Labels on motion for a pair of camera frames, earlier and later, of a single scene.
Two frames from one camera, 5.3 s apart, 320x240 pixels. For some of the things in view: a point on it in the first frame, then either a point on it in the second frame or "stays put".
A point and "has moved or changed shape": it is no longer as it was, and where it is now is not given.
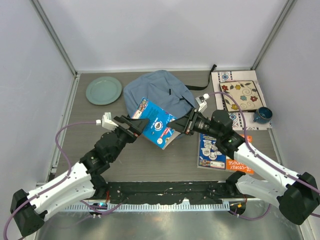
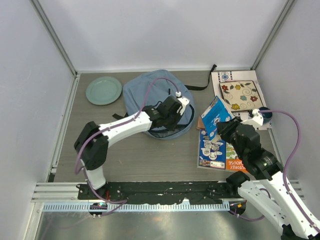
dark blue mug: (263, 115) stays put
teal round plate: (104, 90) stays put
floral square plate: (246, 93) stays put
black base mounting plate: (166, 192) stays put
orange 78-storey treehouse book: (232, 165) stays put
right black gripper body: (197, 123) → (228, 132)
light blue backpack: (163, 90) has moved or changed shape
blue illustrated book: (209, 155) stays put
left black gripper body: (124, 136) → (172, 120)
